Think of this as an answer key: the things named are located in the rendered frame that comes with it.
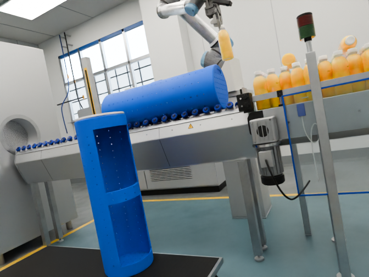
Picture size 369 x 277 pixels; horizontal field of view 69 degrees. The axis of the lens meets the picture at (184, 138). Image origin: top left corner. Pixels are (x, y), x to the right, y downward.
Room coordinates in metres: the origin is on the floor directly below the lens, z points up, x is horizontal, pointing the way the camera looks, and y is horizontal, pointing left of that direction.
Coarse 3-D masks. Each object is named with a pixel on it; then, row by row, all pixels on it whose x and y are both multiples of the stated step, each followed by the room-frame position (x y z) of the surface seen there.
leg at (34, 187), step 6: (36, 186) 2.47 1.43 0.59; (36, 192) 2.46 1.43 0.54; (36, 198) 2.45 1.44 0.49; (36, 204) 2.45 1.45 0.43; (42, 204) 2.49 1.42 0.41; (36, 210) 2.46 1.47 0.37; (42, 210) 2.48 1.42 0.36; (42, 216) 2.47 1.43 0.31; (42, 222) 2.46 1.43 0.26; (42, 228) 2.45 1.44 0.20; (42, 234) 2.46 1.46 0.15; (48, 234) 2.49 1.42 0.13; (42, 240) 2.47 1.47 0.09; (48, 240) 2.47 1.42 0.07
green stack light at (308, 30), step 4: (308, 24) 1.12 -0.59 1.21; (312, 24) 1.13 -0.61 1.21; (300, 28) 1.14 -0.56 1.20; (304, 28) 1.13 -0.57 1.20; (308, 28) 1.12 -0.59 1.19; (312, 28) 1.13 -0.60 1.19; (300, 32) 1.15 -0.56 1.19; (304, 32) 1.13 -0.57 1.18; (308, 32) 1.12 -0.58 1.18; (312, 32) 1.13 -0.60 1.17; (300, 36) 1.15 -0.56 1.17; (304, 36) 1.13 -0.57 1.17; (308, 36) 1.13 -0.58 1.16; (312, 36) 1.14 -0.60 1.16; (300, 40) 1.16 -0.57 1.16
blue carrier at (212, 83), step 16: (160, 80) 1.82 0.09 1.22; (176, 80) 1.72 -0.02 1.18; (192, 80) 1.65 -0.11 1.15; (208, 80) 1.59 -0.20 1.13; (224, 80) 1.79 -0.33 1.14; (112, 96) 1.96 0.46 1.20; (128, 96) 1.87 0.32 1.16; (144, 96) 1.80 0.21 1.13; (160, 96) 1.74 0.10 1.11; (176, 96) 1.69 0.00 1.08; (192, 96) 1.65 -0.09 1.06; (208, 96) 1.61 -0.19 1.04; (224, 96) 1.73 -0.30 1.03; (128, 112) 1.86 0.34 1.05; (144, 112) 1.82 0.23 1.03; (160, 112) 1.78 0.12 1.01; (176, 112) 1.75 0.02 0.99
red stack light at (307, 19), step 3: (303, 15) 1.13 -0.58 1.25; (306, 15) 1.12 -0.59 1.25; (309, 15) 1.12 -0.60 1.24; (312, 15) 1.14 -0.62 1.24; (300, 18) 1.14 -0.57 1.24; (303, 18) 1.13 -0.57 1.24; (306, 18) 1.12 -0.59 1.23; (309, 18) 1.12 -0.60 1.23; (312, 18) 1.13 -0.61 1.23; (297, 21) 1.16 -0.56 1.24; (300, 21) 1.14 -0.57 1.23; (303, 21) 1.13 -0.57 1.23; (306, 21) 1.12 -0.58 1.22; (309, 21) 1.12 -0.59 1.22; (312, 21) 1.13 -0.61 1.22; (297, 24) 1.16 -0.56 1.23; (300, 24) 1.14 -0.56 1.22; (303, 24) 1.13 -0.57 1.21; (306, 24) 1.13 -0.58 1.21
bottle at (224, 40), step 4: (220, 28) 1.67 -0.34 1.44; (224, 28) 1.67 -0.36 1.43; (220, 32) 1.66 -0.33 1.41; (224, 32) 1.65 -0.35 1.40; (220, 36) 1.65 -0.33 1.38; (224, 36) 1.65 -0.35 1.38; (228, 36) 1.66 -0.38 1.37; (220, 40) 1.66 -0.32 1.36; (224, 40) 1.65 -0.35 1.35; (228, 40) 1.65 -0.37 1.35; (220, 44) 1.66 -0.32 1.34; (224, 44) 1.65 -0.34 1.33; (228, 44) 1.65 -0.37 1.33; (220, 48) 1.67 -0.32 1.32; (224, 48) 1.65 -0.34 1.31; (228, 48) 1.64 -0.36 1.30; (224, 52) 1.65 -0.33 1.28; (228, 52) 1.64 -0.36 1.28; (232, 52) 1.66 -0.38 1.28; (224, 56) 1.65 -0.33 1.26; (228, 56) 1.64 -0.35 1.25; (232, 56) 1.65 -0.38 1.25; (224, 60) 1.69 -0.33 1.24
